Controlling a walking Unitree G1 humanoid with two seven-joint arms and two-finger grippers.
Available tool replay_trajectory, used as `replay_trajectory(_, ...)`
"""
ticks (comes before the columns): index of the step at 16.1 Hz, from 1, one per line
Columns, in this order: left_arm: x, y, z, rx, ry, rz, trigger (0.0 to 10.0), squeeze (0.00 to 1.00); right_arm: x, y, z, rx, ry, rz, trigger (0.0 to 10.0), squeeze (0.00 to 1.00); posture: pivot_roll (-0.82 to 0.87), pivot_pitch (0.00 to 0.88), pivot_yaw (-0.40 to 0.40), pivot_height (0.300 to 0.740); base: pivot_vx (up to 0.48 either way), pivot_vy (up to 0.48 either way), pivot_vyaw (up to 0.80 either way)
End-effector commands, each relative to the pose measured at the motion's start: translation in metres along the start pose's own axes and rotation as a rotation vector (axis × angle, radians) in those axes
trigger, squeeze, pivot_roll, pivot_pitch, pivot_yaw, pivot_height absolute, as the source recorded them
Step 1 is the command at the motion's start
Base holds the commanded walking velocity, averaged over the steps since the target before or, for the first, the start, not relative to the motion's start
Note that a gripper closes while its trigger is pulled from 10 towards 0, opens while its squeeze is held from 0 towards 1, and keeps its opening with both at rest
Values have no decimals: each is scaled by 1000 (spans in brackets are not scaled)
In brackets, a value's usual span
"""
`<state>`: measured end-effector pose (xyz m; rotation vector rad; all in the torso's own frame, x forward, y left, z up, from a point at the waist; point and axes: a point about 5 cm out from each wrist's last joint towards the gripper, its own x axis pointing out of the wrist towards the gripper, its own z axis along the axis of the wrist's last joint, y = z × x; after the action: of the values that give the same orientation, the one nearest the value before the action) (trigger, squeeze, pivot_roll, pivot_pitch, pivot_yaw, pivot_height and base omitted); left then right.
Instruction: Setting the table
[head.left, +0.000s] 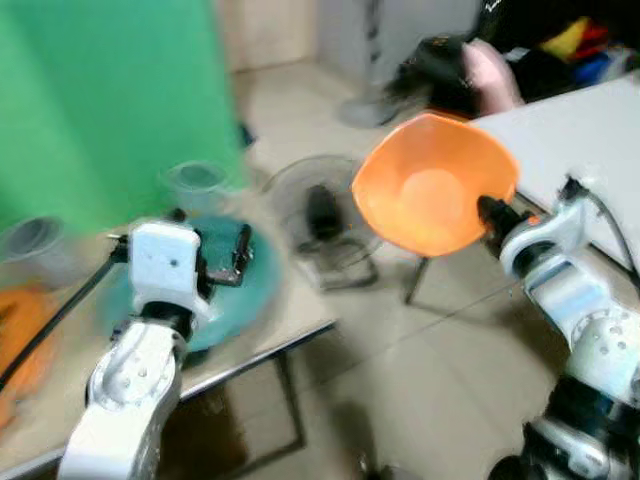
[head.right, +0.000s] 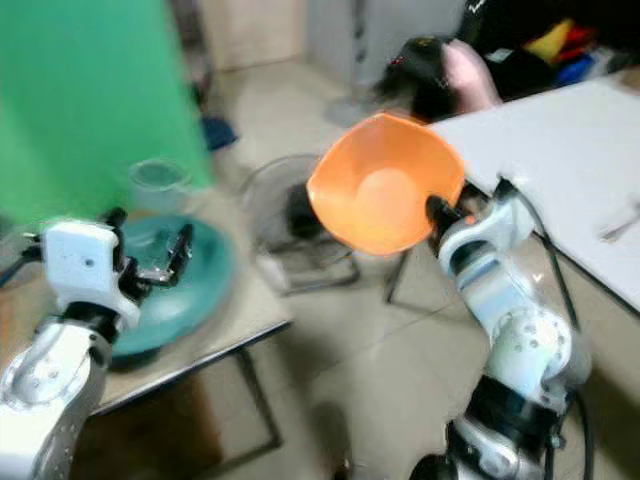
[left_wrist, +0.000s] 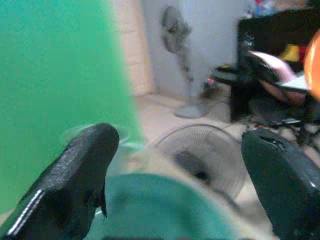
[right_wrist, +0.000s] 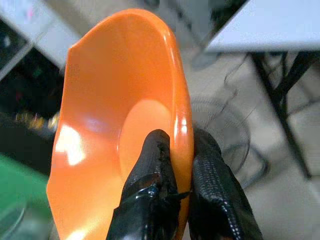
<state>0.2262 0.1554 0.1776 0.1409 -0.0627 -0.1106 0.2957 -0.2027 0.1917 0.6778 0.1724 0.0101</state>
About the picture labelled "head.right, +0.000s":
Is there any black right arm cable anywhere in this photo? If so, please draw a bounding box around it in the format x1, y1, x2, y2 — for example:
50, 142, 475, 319
494, 176, 597, 480

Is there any dark blue small object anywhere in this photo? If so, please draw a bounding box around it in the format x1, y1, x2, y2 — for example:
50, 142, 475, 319
199, 114, 233, 154

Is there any clear glass cup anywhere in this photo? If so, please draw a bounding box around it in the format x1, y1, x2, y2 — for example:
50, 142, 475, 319
127, 157, 197, 214

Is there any black metal table frame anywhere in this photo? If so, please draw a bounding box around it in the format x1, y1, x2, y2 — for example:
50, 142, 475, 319
90, 316, 293, 463

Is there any pink cloth bundle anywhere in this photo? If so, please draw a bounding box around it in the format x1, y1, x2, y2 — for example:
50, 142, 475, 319
442, 39, 504, 113

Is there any teal round plate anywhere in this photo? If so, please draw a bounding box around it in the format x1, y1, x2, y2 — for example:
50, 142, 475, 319
102, 214, 237, 361

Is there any black metal table leg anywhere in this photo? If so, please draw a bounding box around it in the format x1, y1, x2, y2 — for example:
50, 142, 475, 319
384, 250, 415, 305

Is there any silver metal cutlery piece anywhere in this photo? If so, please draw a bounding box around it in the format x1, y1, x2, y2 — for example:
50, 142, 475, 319
598, 198, 640, 244

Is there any black floor fan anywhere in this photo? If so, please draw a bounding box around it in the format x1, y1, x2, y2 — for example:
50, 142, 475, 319
239, 152, 363, 297

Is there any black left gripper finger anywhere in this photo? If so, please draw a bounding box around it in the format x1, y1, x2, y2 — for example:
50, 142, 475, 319
146, 223, 197, 269
146, 262, 195, 291

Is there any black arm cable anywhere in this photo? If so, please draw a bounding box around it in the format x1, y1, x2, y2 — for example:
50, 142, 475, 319
494, 176, 597, 480
0, 246, 53, 289

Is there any orange plastic bowl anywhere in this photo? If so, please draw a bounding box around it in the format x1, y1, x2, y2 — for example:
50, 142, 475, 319
306, 112, 467, 258

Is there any colourful pile of clothes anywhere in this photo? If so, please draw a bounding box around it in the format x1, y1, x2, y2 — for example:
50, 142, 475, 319
468, 0, 640, 99

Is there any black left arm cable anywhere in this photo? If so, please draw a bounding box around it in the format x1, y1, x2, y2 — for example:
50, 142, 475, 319
0, 246, 53, 289

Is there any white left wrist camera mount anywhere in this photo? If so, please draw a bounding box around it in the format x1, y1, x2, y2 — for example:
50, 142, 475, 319
42, 219, 133, 323

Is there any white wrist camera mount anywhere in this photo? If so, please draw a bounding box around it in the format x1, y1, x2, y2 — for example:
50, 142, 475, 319
438, 190, 543, 273
42, 219, 133, 323

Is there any grey cabinet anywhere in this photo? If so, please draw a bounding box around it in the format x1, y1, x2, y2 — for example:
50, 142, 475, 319
305, 0, 473, 89

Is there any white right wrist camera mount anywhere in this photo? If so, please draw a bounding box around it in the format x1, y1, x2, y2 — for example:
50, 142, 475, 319
438, 190, 543, 273

